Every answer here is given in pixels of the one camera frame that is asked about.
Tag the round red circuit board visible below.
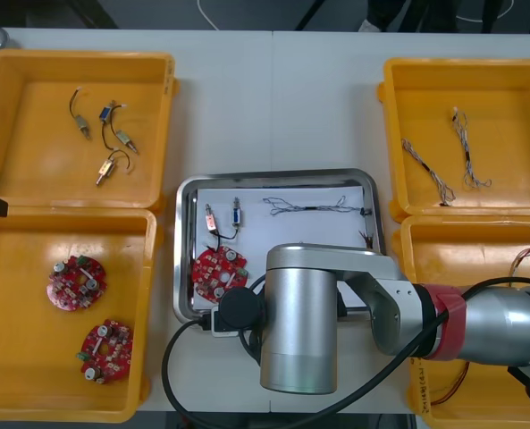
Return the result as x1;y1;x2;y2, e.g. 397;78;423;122
191;244;250;306
75;317;134;385
46;255;108;313

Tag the yellow-orange plastic bin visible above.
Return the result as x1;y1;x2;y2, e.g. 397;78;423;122
0;48;180;212
0;207;164;424
391;214;530;429
377;56;530;223

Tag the white cable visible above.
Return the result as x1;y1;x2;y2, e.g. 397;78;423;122
458;0;516;21
196;0;223;31

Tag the white sheet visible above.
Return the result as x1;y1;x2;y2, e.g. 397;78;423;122
192;185;366;314

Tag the steel tray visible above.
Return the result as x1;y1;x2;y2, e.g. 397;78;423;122
173;168;387;326

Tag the white label metal solenoid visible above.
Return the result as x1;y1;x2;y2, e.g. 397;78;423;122
203;202;224;252

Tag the group of metal solenoids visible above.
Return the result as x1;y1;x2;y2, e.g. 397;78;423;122
69;86;140;189

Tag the blue label metal solenoid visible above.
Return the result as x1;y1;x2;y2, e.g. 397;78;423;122
215;196;244;242

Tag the red green wire harness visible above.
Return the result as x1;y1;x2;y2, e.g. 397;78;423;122
508;243;530;288

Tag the red yellow wire harness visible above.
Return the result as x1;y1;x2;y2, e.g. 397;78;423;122
429;360;472;406

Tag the blue-white twisted wire harness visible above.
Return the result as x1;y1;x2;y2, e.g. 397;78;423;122
400;138;457;207
262;194;373;220
450;106;492;189

